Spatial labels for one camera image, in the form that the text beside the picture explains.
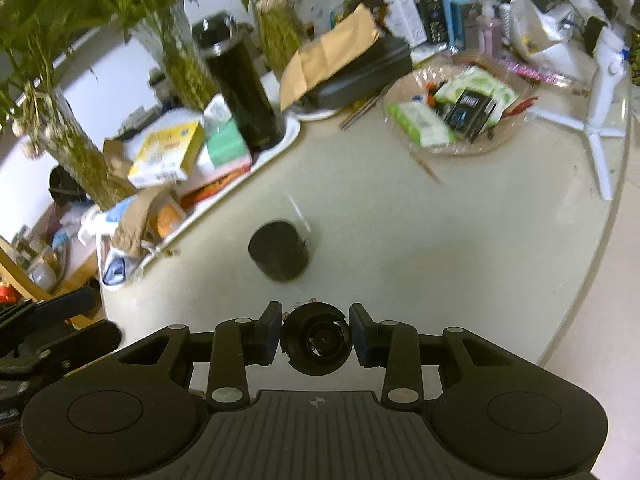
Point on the clear snack basket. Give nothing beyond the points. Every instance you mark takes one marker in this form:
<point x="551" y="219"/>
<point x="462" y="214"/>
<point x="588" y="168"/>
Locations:
<point x="465" y="149"/>

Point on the green and white packet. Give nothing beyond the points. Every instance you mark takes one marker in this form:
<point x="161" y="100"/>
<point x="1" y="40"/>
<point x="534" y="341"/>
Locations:
<point x="480" y="82"/>

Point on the small black printed box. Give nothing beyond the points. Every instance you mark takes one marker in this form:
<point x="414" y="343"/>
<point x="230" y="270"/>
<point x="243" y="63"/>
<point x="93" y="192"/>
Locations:
<point x="470" y="112"/>

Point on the crumpled brown paper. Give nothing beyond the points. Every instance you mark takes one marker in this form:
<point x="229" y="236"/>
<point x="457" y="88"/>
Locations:
<point x="117" y="157"/>

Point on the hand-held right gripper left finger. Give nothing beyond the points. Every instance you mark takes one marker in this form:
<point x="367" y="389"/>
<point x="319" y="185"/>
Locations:
<point x="270" y="335"/>

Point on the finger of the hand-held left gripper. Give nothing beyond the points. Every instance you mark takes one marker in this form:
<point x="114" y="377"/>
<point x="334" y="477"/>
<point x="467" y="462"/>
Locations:
<point x="60" y="307"/>
<point x="85" y="342"/>

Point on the bundle of striped sticks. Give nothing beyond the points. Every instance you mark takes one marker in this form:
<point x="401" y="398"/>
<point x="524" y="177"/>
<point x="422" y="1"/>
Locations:
<point x="360" y="112"/>

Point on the pink bottle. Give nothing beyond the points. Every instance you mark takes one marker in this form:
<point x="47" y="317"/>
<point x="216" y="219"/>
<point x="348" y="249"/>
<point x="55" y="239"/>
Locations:
<point x="490" y="30"/>

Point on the brown paper envelope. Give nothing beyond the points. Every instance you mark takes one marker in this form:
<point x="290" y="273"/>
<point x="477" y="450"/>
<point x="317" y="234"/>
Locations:
<point x="330" y="55"/>

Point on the white plastic bag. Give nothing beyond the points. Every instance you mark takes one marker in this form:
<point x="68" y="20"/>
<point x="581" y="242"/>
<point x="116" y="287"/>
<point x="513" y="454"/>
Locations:
<point x="540" y="25"/>

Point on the yellow and white box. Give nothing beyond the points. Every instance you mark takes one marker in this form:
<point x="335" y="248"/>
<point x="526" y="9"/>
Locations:
<point x="167" y="152"/>

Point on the black bag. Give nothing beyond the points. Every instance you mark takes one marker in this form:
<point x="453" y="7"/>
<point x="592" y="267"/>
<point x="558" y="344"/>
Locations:
<point x="67" y="185"/>

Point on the large glass vase with stems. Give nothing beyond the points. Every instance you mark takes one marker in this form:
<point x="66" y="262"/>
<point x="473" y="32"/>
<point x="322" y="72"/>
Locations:
<point x="80" y="155"/>

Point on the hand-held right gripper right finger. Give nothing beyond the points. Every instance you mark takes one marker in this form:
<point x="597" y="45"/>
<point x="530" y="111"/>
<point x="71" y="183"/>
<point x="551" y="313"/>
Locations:
<point x="362" y="335"/>

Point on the small black lens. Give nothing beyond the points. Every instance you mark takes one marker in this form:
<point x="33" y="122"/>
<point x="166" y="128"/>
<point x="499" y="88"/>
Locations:
<point x="315" y="340"/>

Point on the black cylindrical container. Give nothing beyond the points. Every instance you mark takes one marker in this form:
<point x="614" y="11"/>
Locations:
<point x="277" y="252"/>

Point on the black thermos bottle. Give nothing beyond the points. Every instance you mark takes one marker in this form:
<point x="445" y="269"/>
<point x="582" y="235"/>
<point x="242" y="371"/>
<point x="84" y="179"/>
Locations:
<point x="240" y="95"/>

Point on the black hard case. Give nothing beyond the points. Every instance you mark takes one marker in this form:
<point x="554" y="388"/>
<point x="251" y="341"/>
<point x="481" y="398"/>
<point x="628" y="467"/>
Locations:
<point x="365" y="72"/>

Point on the black printed carton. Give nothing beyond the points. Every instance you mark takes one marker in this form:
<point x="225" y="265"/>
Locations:
<point x="434" y="15"/>

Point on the green tissue pack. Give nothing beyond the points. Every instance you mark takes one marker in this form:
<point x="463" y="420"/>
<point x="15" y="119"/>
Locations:
<point x="225" y="142"/>

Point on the white serving tray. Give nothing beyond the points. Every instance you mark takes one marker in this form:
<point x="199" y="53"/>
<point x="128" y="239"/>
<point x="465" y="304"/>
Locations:
<point x="287" y="132"/>

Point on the thin wooden stick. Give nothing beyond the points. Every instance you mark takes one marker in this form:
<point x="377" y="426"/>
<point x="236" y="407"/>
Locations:
<point x="425" y="167"/>

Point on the wooden side shelf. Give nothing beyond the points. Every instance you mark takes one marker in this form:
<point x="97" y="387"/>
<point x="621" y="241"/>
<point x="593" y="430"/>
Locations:
<point x="22" y="275"/>

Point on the slim glass vase with stems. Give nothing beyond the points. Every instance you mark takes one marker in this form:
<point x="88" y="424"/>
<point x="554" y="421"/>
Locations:
<point x="280" y="35"/>

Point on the white carton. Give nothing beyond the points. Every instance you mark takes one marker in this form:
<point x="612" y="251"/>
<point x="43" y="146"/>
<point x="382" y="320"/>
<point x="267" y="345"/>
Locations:
<point x="407" y="15"/>

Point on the red flat packet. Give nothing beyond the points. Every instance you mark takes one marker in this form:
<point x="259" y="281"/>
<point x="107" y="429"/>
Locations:
<point x="210" y="191"/>

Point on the large green wipes packet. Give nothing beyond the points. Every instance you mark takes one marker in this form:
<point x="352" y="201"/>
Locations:
<point x="420" y="125"/>

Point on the blue carton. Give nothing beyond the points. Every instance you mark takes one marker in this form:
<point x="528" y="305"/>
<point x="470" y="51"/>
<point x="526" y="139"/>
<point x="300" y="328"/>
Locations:
<point x="459" y="15"/>

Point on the white gimbal tripod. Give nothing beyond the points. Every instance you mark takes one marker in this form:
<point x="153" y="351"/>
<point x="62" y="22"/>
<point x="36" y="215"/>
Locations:
<point x="602" y="85"/>

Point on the white plate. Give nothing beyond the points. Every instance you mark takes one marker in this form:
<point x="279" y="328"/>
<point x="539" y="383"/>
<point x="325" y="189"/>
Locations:
<point x="312" y="112"/>

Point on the white and pink box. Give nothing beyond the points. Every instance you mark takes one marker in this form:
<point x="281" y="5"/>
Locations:
<point x="200" y="170"/>

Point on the pink glittery strip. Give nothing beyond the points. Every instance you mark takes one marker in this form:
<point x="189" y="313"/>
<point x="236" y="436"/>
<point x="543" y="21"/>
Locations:
<point x="535" y="72"/>

